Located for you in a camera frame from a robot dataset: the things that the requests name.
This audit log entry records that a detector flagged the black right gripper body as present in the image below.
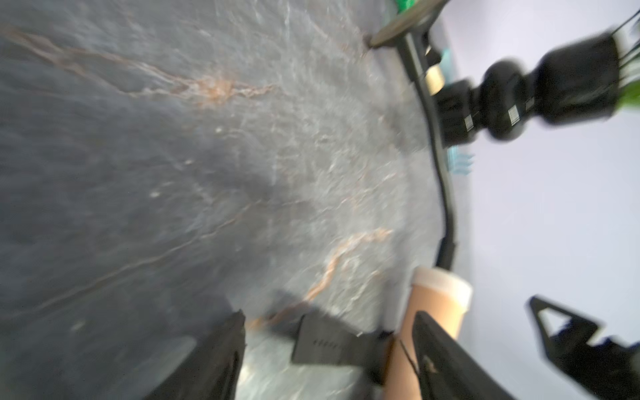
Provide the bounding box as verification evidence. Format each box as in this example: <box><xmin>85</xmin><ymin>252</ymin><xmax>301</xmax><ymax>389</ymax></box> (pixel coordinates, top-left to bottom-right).
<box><xmin>566</xmin><ymin>338</ymin><xmax>639</xmax><ymax>399</ymax></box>

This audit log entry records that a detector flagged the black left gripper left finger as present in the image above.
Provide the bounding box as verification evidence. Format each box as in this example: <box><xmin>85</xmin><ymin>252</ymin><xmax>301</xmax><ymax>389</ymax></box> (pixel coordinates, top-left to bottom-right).
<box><xmin>146</xmin><ymin>311</ymin><xmax>246</xmax><ymax>400</ymax></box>

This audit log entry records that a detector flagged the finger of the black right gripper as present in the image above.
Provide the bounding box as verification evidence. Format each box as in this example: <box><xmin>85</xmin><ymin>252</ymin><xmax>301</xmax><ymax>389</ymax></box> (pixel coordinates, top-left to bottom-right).
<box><xmin>528</xmin><ymin>296</ymin><xmax>608</xmax><ymax>370</ymax></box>

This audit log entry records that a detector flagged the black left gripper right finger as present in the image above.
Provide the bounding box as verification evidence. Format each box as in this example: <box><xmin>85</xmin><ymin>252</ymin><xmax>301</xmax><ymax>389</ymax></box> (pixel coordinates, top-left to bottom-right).
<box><xmin>412</xmin><ymin>311</ymin><xmax>513</xmax><ymax>400</ymax></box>

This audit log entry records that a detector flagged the mannequin hand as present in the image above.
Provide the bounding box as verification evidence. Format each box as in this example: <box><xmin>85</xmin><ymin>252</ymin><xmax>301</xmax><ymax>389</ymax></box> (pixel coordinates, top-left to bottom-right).
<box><xmin>383</xmin><ymin>267</ymin><xmax>473</xmax><ymax>399</ymax></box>

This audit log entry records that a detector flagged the black wrist watch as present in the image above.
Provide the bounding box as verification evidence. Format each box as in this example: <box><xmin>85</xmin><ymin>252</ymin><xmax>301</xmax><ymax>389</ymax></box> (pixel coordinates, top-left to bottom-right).
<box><xmin>291</xmin><ymin>313</ymin><xmax>394</xmax><ymax>385</ymax></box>

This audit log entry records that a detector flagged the black suction mount stand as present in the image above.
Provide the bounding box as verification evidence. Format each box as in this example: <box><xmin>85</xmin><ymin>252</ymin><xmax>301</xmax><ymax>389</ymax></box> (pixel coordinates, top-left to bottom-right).
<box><xmin>368</xmin><ymin>0</ymin><xmax>457</xmax><ymax>271</ymax></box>

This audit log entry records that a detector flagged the light blue garden fork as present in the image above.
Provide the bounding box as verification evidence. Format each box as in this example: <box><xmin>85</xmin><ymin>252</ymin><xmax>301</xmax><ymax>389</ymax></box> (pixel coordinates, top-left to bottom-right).
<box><xmin>447</xmin><ymin>146</ymin><xmax>474</xmax><ymax>176</ymax></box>

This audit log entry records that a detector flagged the black stacked plant pot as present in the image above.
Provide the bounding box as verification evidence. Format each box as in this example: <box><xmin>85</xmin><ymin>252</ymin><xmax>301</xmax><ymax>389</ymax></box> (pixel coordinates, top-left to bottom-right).
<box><xmin>434</xmin><ymin>32</ymin><xmax>621</xmax><ymax>148</ymax></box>

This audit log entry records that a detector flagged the green artificial plant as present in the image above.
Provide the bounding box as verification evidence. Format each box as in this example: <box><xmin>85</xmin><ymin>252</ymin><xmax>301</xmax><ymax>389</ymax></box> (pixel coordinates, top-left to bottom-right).
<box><xmin>613</xmin><ymin>11</ymin><xmax>639</xmax><ymax>110</ymax></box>

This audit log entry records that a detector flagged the green rake wooden handle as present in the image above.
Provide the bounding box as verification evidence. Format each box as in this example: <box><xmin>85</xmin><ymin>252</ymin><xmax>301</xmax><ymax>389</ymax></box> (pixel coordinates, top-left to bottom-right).
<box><xmin>400</xmin><ymin>1</ymin><xmax>447</xmax><ymax>96</ymax></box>

